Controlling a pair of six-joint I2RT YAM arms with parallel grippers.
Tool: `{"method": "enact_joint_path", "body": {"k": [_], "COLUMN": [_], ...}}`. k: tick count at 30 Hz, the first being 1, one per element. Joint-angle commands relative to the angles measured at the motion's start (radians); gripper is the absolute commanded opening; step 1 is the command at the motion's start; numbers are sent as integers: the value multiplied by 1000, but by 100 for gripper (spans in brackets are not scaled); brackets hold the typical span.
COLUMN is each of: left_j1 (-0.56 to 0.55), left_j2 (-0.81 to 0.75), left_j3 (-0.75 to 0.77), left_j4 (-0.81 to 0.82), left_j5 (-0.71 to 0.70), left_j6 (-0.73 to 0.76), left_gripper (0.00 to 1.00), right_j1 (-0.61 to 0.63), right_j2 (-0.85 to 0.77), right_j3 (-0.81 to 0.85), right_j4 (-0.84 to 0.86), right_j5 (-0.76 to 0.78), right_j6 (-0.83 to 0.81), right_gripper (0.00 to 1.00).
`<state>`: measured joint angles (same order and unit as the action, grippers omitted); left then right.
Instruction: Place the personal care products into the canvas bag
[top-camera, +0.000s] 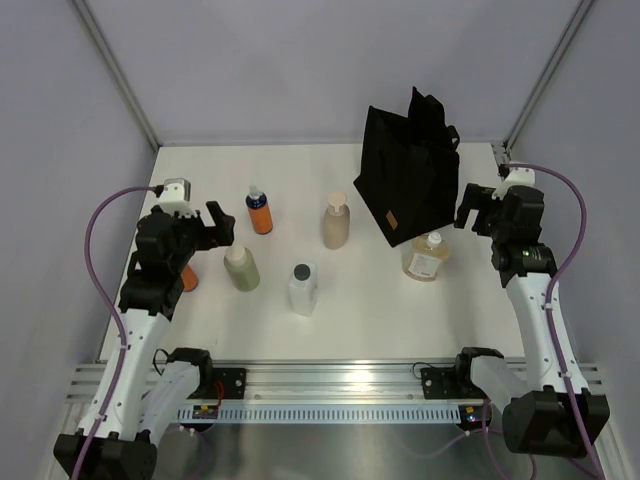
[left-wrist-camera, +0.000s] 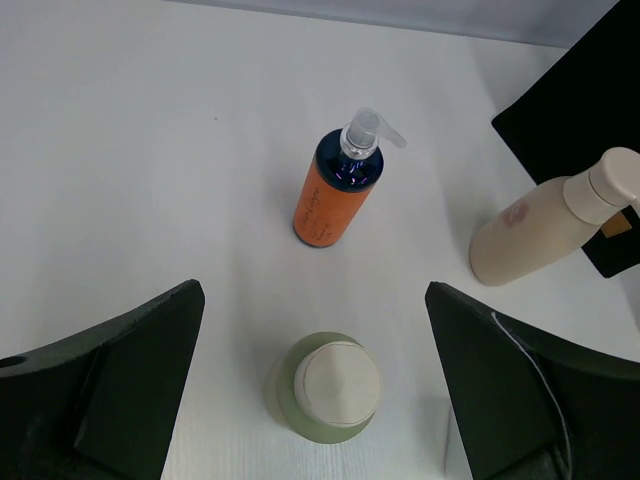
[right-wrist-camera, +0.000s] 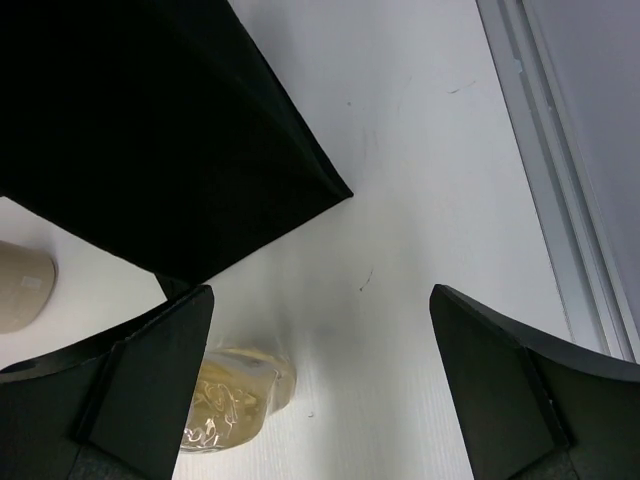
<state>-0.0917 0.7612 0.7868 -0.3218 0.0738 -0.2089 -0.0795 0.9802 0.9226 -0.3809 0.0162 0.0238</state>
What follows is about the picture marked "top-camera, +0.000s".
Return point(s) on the white slotted cable duct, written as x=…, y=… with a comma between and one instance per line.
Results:
x=320, y=414

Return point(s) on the beige pump bottle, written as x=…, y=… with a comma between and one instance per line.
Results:
x=336, y=221

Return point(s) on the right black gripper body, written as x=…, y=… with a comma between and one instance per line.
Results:
x=499, y=230

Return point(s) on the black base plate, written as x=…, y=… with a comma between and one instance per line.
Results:
x=229, y=382
x=441, y=383

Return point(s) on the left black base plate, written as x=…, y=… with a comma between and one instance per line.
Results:
x=229, y=382

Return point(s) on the orange bottle blue pump top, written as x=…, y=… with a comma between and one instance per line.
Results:
x=259, y=210

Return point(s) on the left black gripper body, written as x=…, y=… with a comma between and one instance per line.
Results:
x=192, y=238

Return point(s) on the black canvas bag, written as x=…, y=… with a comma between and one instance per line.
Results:
x=409, y=170

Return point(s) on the green frosted bottle beige cap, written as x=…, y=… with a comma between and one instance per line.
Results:
x=241, y=267

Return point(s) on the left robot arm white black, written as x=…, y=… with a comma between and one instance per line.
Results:
x=119, y=435

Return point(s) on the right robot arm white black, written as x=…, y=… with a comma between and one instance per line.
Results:
x=551, y=411

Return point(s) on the right aluminium corner post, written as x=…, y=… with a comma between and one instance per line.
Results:
x=562, y=46

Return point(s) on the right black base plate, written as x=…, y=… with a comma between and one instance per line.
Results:
x=441, y=383

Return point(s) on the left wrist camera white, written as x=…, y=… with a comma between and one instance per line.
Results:
x=174, y=198

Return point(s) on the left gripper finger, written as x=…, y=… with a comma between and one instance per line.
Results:
x=222, y=232
x=199, y=220

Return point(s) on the aluminium corner post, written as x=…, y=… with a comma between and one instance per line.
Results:
x=562, y=46
x=98, y=39

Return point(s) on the white bottle grey cap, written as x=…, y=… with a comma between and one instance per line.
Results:
x=303, y=288

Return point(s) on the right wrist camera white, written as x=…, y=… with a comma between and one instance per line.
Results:
x=515, y=176

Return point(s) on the aluminium mounting rail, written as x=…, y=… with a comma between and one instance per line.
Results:
x=360, y=382

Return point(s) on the clear yellow soap bottle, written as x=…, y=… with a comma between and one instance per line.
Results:
x=427, y=254

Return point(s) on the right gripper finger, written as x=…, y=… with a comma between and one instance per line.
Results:
x=477, y=197
x=462, y=217

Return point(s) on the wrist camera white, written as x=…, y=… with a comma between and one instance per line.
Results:
x=515, y=176
x=174, y=198

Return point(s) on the left aluminium corner post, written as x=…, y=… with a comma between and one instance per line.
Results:
x=98, y=39

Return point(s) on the orange spray bottle blue top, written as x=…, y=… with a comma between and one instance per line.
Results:
x=189, y=279

